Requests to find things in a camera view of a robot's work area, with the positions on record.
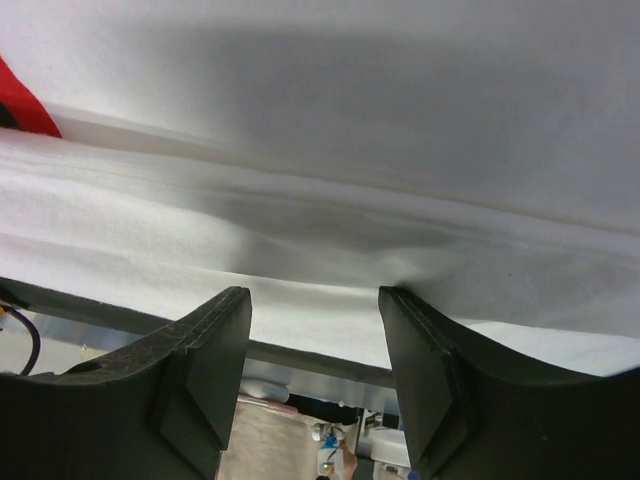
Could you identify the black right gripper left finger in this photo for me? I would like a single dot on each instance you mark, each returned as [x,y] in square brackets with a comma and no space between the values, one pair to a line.
[161,407]

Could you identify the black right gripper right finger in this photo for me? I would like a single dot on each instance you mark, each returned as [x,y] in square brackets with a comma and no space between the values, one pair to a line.
[473,408]

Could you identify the white t-shirt red print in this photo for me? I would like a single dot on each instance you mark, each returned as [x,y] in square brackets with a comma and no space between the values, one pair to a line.
[484,154]

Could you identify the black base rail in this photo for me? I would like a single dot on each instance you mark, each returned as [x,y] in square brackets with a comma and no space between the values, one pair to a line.
[42,300]

